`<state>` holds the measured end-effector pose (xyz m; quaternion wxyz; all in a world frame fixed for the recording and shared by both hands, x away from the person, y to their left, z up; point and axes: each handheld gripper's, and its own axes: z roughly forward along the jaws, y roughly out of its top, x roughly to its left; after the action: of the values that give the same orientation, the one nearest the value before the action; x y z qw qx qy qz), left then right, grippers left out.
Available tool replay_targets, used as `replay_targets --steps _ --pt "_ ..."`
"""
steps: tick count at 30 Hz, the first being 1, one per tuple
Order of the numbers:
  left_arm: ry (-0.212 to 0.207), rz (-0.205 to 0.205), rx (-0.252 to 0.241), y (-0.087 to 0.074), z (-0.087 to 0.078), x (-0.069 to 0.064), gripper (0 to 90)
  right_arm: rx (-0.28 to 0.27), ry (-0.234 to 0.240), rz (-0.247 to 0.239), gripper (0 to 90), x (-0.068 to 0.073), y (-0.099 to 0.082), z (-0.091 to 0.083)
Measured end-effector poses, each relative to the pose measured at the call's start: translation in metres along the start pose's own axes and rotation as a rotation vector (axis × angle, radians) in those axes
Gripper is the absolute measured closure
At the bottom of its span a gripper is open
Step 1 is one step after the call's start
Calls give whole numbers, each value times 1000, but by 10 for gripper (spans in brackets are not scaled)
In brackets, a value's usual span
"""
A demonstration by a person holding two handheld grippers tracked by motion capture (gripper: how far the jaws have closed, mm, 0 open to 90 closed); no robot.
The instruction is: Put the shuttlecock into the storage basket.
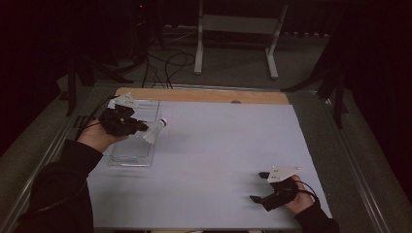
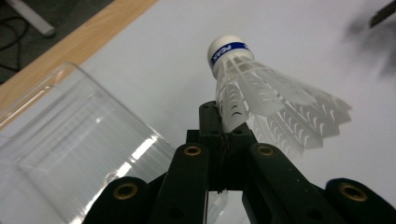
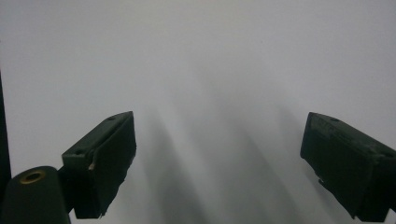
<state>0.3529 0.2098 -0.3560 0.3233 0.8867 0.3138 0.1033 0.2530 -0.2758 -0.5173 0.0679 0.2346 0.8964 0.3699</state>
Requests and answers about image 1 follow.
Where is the white shuttlecock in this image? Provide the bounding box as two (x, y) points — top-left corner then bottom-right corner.
(142, 117), (169, 145)

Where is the black looped floor cable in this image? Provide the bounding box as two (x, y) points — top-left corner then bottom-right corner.
(140, 51), (197, 90)

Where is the black metal stand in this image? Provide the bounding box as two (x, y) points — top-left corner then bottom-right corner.
(66, 51), (134, 117)
(281, 57), (349, 130)

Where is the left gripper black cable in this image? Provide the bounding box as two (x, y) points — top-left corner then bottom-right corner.
(74, 94), (120, 142)

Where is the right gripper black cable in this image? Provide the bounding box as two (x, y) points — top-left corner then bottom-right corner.
(292, 179), (320, 203)

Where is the aluminium floor rail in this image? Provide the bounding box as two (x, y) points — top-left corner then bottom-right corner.
(0, 86), (95, 233)
(319, 93), (393, 233)

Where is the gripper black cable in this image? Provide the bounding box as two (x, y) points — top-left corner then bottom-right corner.
(292, 179), (320, 203)
(74, 94), (120, 142)

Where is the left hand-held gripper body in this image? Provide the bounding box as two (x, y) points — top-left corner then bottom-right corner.
(97, 92), (144, 137)

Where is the person's left hand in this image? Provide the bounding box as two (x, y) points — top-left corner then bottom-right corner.
(77, 119), (129, 153)

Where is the wooden table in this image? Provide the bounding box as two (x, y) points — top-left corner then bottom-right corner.
(114, 86), (290, 105)

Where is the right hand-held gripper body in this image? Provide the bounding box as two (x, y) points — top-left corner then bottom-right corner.
(259, 165), (301, 213)

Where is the person's right hand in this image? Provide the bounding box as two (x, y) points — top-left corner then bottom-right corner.
(285, 174), (316, 216)

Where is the white table cover board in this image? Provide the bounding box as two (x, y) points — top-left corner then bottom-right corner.
(86, 98), (333, 231)

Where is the clear plastic container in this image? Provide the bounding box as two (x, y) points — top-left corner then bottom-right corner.
(102, 98), (162, 168)

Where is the white metal stand frame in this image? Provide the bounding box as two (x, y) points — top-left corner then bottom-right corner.
(193, 0), (290, 81)

